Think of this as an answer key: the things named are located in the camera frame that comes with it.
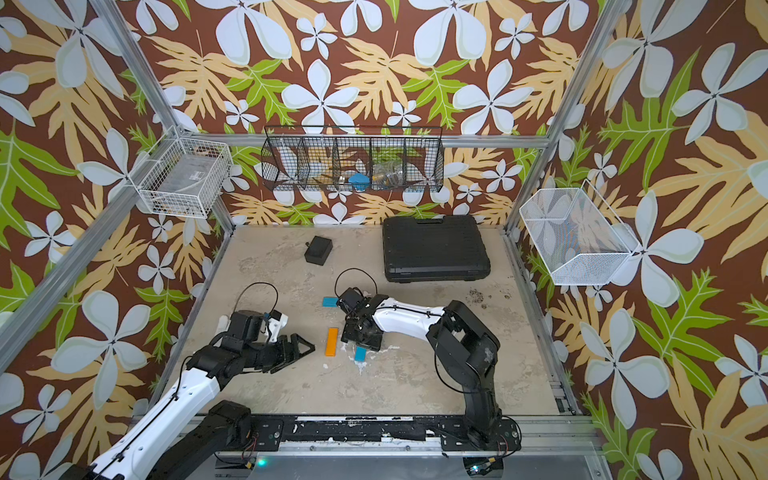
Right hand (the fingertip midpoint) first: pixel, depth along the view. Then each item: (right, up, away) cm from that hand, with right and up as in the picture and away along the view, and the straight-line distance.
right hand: (352, 343), depth 90 cm
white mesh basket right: (+63, +32, -8) cm, 72 cm away
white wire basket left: (-49, +49, -6) cm, 69 cm away
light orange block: (-7, 0, +1) cm, 7 cm away
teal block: (-8, +11, +9) cm, 16 cm away
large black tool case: (+27, +30, +15) cm, 43 cm away
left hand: (-11, +2, -11) cm, 15 cm away
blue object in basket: (+2, +51, +4) cm, 51 cm away
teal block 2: (+2, -3, -2) cm, 4 cm away
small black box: (-14, +29, +16) cm, 36 cm away
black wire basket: (-1, +59, +8) cm, 60 cm away
